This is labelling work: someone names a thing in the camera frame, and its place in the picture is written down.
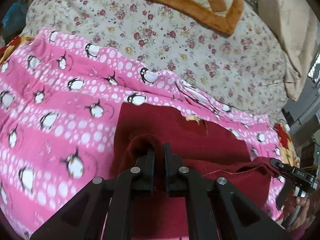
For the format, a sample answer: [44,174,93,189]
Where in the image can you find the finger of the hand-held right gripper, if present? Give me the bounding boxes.
[270,157,296,175]

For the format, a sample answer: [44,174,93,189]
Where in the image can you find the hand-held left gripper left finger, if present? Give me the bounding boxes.
[30,142,156,240]

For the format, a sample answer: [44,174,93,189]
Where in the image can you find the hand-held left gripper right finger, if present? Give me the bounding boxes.
[164,142,292,240]

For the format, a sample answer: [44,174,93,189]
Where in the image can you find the dark red garment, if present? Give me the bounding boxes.
[110,102,283,240]

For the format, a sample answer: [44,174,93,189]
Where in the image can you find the person's right hand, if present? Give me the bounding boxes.
[284,187,313,222]

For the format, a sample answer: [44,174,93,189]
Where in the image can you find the pink penguin print blanket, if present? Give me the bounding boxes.
[0,27,295,240]

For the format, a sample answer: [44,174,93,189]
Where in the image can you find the grey furniture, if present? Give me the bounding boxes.
[282,52,320,155]

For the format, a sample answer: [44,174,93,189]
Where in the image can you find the floral bed sheet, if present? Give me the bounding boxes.
[25,0,295,120]

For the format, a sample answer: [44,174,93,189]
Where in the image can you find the beige pillow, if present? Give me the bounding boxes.
[256,0,319,102]

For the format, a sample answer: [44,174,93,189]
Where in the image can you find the orange checkered cushion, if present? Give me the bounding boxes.
[128,0,244,35]

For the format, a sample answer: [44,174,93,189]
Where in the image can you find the blue cloth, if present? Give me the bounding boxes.
[2,0,28,32]

